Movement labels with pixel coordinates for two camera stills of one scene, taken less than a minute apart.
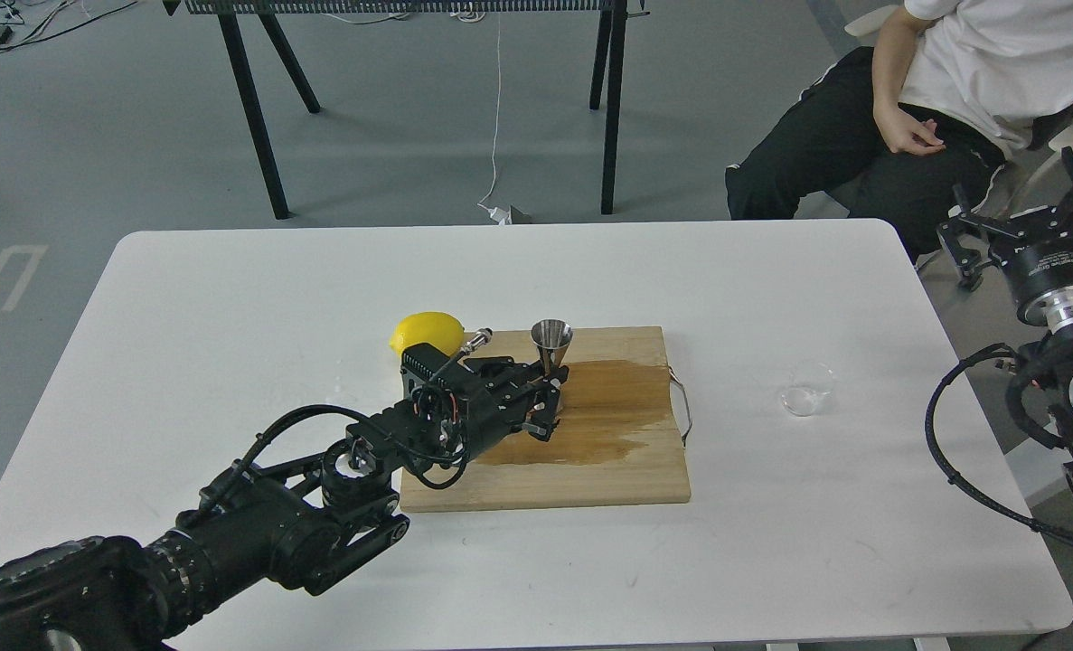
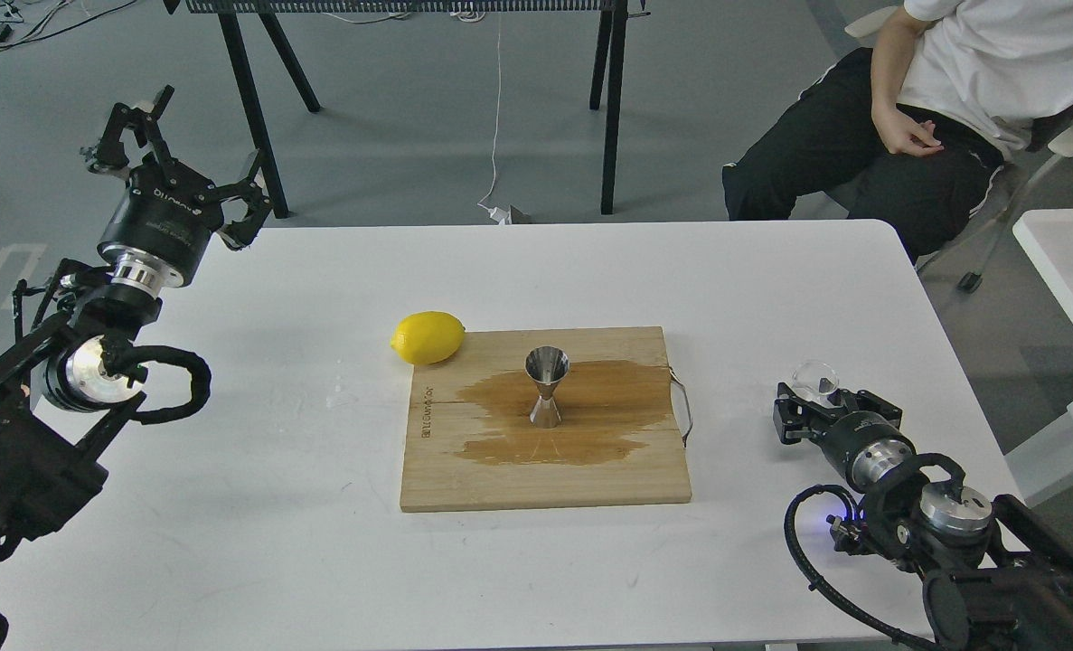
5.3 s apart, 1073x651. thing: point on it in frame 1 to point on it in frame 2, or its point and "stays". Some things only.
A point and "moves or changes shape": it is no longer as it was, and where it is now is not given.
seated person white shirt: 951,88 stays
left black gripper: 465,406 to 164,213
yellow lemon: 435,328 stays
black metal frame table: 606,70 stays
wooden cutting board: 616,440 stays
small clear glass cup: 807,389 stays
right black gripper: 1056,262 to 868,444
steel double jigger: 550,336 moves or changes shape
